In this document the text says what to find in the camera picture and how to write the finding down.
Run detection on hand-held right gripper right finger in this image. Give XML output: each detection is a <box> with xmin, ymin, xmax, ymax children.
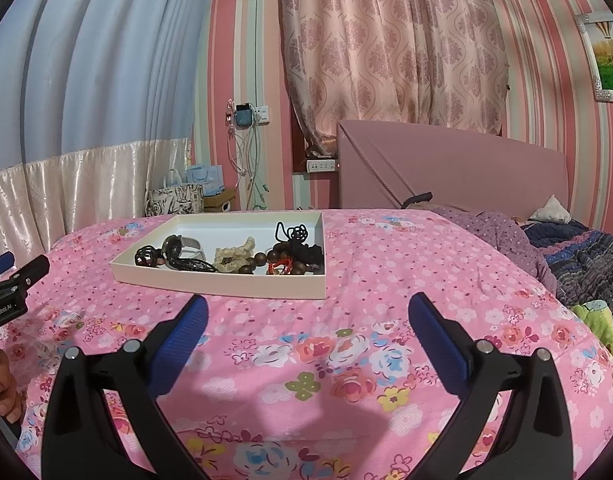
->
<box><xmin>407</xmin><ymin>292</ymin><xmax>572</xmax><ymax>480</ymax></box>

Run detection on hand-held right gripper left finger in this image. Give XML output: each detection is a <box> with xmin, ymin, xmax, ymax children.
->
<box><xmin>41</xmin><ymin>294</ymin><xmax>222</xmax><ymax>480</ymax></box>

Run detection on beige carved bead bracelet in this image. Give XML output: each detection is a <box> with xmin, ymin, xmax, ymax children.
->
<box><xmin>214</xmin><ymin>239</ymin><xmax>257</xmax><ymax>273</ymax></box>

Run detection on white shallow cardboard box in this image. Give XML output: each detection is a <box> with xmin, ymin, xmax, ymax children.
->
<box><xmin>110</xmin><ymin>211</ymin><xmax>328</xmax><ymax>300</ymax></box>

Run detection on person's left hand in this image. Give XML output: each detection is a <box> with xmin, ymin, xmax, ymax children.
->
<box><xmin>0</xmin><ymin>347</ymin><xmax>25</xmax><ymax>423</ymax></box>

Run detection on pink floral bedsheet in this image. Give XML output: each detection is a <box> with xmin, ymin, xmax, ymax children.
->
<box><xmin>0</xmin><ymin>207</ymin><xmax>613</xmax><ymax>480</ymax></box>

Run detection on purple dotted blanket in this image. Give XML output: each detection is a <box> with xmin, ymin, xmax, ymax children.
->
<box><xmin>431</xmin><ymin>205</ymin><xmax>557</xmax><ymax>291</ymax></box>

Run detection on black and white patterned bag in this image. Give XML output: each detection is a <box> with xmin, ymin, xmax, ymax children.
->
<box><xmin>146</xmin><ymin>169</ymin><xmax>206</xmax><ymax>218</ymax></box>

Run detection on small cardboard box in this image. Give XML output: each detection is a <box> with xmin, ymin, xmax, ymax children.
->
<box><xmin>204</xmin><ymin>190</ymin><xmax>237</xmax><ymax>213</ymax></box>

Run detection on light blue gift bag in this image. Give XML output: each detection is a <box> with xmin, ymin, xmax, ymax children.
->
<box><xmin>186</xmin><ymin>164</ymin><xmax>224</xmax><ymax>196</ymax></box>

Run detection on green printed blanket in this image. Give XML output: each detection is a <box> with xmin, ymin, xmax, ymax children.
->
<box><xmin>571</xmin><ymin>300</ymin><xmax>613</xmax><ymax>366</ymax></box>

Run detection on dark blue patterned quilt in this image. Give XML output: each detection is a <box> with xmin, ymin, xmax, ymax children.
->
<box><xmin>521</xmin><ymin>220</ymin><xmax>613</xmax><ymax>311</ymax></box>

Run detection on white pillow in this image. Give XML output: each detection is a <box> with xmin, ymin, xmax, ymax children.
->
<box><xmin>529</xmin><ymin>195</ymin><xmax>572</xmax><ymax>224</ymax></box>

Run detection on pink bed headboard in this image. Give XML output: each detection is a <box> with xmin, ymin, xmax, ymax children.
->
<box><xmin>336</xmin><ymin>119</ymin><xmax>571</xmax><ymax>211</ymax></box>

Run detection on blue and cream curtain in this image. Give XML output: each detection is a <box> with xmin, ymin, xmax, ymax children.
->
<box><xmin>0</xmin><ymin>0</ymin><xmax>222</xmax><ymax>271</ymax></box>

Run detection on pink patterned curtain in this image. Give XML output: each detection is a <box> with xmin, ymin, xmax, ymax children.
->
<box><xmin>278</xmin><ymin>0</ymin><xmax>511</xmax><ymax>158</ymax></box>

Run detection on framed landscape picture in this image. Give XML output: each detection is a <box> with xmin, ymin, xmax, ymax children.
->
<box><xmin>575</xmin><ymin>10</ymin><xmax>613</xmax><ymax>103</ymax></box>

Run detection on black cord bracelet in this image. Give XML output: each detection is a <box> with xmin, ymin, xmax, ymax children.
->
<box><xmin>174</xmin><ymin>256</ymin><xmax>217</xmax><ymax>274</ymax></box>

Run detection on wristwatch with grey strap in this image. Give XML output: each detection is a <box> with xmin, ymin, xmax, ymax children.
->
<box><xmin>161</xmin><ymin>234</ymin><xmax>205</xmax><ymax>261</ymax></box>

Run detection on brown wooden bead bracelet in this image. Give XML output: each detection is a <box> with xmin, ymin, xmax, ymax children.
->
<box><xmin>246</xmin><ymin>242</ymin><xmax>292</xmax><ymax>277</ymax></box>

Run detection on black strap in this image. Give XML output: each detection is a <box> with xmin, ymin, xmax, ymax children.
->
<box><xmin>400</xmin><ymin>191</ymin><xmax>433</xmax><ymax>209</ymax></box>

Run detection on black bead bracelet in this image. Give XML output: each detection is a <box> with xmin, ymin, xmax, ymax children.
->
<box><xmin>286</xmin><ymin>242</ymin><xmax>324</xmax><ymax>275</ymax></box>

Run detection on black cord pendant necklace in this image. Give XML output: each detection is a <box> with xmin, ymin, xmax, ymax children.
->
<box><xmin>274</xmin><ymin>220</ymin><xmax>309</xmax><ymax>247</ymax></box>

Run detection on hanging charger cables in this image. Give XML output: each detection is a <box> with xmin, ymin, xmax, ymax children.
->
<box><xmin>226</xmin><ymin>125</ymin><xmax>270</xmax><ymax>211</ymax></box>

